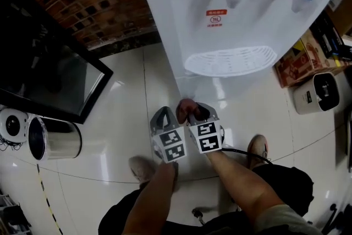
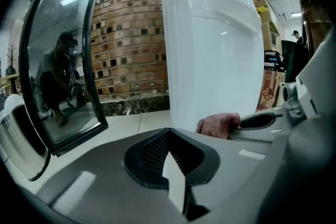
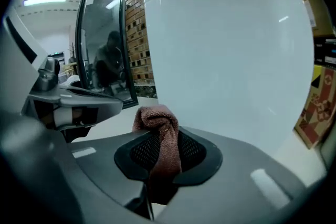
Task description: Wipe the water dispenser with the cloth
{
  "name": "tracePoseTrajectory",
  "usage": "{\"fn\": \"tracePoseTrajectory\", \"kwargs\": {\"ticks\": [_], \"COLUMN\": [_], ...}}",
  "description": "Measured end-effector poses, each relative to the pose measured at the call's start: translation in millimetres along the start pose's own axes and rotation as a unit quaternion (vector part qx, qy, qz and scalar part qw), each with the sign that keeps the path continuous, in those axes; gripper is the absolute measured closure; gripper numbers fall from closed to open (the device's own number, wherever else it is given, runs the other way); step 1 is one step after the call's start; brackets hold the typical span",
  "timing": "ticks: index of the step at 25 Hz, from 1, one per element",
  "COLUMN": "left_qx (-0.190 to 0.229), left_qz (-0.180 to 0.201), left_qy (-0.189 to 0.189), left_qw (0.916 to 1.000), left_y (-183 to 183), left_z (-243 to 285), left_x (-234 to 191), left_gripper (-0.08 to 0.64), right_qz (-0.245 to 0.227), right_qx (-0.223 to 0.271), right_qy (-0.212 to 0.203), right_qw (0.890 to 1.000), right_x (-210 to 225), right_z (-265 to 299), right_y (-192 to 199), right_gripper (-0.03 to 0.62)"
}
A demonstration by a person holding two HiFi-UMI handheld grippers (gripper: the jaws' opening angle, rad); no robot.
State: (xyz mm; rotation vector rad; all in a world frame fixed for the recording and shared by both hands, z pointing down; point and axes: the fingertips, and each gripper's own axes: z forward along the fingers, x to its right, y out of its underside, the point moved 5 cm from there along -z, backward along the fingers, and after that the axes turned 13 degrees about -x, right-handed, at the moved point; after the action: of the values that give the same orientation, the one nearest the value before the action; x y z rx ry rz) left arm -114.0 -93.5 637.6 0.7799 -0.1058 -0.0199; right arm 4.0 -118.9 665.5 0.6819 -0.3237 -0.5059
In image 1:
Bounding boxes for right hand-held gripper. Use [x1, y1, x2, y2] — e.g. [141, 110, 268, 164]
[188, 102, 226, 155]

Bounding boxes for person's beige shirt sleeve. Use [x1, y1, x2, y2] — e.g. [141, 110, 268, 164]
[252, 205, 324, 235]

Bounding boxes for white square waste bin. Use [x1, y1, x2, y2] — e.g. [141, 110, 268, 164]
[291, 72, 341, 116]

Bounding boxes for person's left shoe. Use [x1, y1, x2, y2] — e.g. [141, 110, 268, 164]
[128, 156, 157, 185]

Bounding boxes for white wire rack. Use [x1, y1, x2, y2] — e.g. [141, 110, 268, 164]
[0, 189, 32, 235]

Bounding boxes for metal framed chair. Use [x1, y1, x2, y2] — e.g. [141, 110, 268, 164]
[345, 115, 352, 174]

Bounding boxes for person's left forearm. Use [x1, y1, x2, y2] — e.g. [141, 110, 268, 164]
[122, 162, 179, 235]

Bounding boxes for person's right forearm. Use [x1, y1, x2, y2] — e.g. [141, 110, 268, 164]
[207, 150, 287, 225]

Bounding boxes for steel trash can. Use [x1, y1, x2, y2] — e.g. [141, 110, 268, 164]
[27, 116, 83, 162]

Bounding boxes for person's right shoe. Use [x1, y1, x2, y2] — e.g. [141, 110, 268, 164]
[246, 134, 272, 171]

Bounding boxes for white water dispenser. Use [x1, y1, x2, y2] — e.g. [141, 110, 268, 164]
[129, 0, 349, 104]

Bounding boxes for flat black box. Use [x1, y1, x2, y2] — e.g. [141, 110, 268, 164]
[310, 10, 352, 60]

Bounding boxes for person's shoe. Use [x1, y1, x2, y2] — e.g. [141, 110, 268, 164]
[128, 156, 157, 185]
[246, 134, 272, 171]

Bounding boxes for person's black shorts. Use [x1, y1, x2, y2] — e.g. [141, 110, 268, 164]
[97, 163, 315, 235]

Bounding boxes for printed cardboard box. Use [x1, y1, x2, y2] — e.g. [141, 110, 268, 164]
[273, 29, 352, 89]

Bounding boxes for white round device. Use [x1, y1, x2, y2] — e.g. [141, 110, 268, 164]
[0, 108, 30, 143]

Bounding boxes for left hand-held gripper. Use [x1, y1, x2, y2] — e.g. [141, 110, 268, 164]
[150, 106, 188, 165]

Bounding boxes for black chair base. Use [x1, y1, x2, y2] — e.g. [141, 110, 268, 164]
[321, 202, 352, 235]

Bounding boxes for black framed glass panel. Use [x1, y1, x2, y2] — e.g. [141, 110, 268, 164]
[0, 0, 114, 125]

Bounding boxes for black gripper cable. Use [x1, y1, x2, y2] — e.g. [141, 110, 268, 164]
[172, 162, 180, 193]
[221, 147, 273, 166]

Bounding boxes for brown cloth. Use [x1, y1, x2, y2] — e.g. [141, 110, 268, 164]
[175, 98, 206, 124]

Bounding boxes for yellow and black striped tape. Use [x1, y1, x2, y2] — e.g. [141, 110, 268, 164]
[36, 163, 64, 235]

